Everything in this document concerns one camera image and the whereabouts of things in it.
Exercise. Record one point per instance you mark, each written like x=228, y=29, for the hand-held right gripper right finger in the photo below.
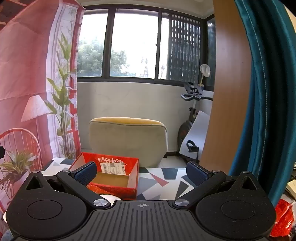
x=196, y=173

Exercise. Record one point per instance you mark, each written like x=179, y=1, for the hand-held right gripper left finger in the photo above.
x=86, y=173

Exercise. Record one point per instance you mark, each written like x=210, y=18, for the red cardboard box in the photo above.
x=111, y=183

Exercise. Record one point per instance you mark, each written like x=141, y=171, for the geometric patterned tablecloth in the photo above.
x=161, y=180

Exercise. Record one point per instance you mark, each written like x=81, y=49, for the black exercise bike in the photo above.
x=185, y=132

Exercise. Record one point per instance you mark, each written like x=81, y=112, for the white board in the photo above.
x=197, y=129

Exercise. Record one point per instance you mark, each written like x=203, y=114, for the beige upholstered chair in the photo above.
x=127, y=141

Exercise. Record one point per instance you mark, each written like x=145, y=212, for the wooden panel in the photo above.
x=231, y=92

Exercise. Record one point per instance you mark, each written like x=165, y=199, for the teal curtain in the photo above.
x=272, y=115

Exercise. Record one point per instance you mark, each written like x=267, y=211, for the red plastic bag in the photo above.
x=283, y=215

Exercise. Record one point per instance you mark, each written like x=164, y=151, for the white ornament on stick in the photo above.
x=205, y=70

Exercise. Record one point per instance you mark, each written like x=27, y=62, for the black framed window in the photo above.
x=134, y=46

